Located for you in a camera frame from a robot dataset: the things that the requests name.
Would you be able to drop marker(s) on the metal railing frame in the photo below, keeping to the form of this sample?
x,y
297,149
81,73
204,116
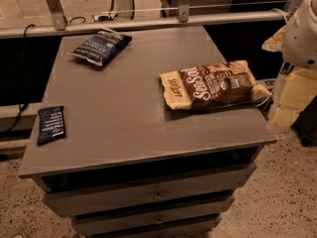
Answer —
x,y
41,18

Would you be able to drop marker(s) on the grey drawer cabinet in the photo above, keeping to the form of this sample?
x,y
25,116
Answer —
x,y
128,167

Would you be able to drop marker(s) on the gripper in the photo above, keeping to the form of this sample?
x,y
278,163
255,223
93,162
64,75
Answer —
x,y
301,39

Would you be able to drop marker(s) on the blue chip bag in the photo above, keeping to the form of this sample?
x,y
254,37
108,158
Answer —
x,y
102,47

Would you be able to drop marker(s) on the small dark blue snack packet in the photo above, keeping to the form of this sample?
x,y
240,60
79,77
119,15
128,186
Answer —
x,y
51,125

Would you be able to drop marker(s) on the brown chip bag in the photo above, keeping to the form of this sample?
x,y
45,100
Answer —
x,y
211,86

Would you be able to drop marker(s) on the white power strip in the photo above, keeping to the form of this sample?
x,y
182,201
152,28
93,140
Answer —
x,y
103,17

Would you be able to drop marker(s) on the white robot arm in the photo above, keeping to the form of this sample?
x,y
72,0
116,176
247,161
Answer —
x,y
297,41

